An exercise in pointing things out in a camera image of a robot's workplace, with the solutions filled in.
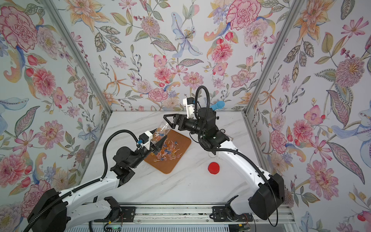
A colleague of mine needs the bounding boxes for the brown wooden tray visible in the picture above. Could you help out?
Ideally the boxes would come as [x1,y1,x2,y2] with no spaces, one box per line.
[145,130,191,174]

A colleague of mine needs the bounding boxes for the clear patterned lid jar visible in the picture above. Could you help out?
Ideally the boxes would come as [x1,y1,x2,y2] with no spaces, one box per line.
[152,122,171,143]

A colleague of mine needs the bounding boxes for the red jar lid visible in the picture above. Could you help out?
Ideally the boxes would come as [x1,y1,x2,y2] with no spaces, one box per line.
[208,162,220,175]

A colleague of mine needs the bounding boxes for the white jar lid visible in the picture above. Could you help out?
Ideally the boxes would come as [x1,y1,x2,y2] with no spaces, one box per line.
[208,152,216,159]

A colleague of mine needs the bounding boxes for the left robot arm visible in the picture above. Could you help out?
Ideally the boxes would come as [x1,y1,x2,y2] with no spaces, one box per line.
[25,131,167,232]

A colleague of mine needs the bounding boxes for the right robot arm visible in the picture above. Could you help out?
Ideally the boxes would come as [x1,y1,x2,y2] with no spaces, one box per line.
[163,107,285,220]

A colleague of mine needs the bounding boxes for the pile of lollipop candies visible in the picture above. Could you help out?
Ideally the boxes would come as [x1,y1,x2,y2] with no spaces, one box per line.
[154,140,183,162]

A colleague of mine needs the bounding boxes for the blue microphone on stand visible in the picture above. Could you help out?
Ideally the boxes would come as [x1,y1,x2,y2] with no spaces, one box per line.
[210,101,225,111]

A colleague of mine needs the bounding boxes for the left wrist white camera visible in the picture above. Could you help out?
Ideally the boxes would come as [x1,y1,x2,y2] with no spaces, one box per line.
[137,130,153,150]

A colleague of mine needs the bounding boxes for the wrist white camera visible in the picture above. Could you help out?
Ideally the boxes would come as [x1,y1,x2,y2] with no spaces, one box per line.
[137,130,153,150]
[183,97,196,119]

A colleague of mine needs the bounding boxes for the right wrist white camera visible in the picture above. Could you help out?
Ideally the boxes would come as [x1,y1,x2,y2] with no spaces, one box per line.
[183,97,196,119]

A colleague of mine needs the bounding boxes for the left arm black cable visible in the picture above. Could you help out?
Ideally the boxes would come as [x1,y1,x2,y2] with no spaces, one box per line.
[23,130,140,232]

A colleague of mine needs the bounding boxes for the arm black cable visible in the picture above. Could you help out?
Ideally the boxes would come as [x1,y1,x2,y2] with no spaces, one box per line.
[23,130,140,232]
[195,85,279,227]

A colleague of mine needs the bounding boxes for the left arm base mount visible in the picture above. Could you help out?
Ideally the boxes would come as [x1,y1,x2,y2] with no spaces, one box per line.
[93,196,136,223]

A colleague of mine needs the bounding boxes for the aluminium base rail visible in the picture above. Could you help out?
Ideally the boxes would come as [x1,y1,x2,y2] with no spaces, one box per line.
[46,202,296,232]

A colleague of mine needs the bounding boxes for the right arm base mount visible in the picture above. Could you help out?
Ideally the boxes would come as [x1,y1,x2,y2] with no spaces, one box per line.
[209,195,254,223]

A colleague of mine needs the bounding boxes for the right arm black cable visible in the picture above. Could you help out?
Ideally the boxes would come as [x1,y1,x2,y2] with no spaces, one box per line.
[195,85,279,227]

